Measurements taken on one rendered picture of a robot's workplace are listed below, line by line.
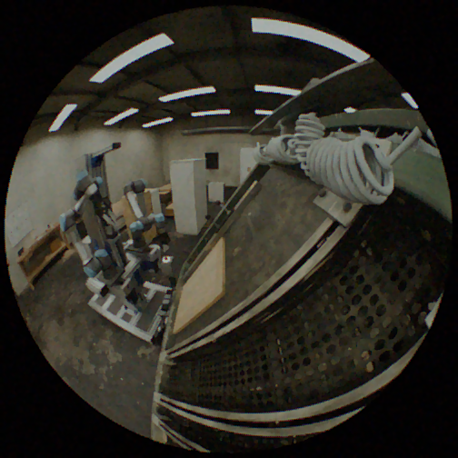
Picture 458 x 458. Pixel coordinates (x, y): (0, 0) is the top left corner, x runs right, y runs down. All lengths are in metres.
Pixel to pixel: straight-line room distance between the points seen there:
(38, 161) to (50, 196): 1.33
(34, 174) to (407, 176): 6.01
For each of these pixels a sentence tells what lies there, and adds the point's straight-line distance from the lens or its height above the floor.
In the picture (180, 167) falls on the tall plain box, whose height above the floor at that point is 1.60.
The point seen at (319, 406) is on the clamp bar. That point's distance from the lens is 0.25.
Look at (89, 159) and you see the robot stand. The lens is 1.43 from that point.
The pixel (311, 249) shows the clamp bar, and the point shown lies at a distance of 0.30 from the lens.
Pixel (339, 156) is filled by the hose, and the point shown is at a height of 1.85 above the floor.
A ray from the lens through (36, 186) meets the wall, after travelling 5.78.
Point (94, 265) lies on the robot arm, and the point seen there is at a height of 1.24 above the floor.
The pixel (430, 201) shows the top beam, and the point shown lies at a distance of 0.24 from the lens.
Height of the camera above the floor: 1.83
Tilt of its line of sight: 27 degrees down
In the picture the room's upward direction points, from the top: straight up
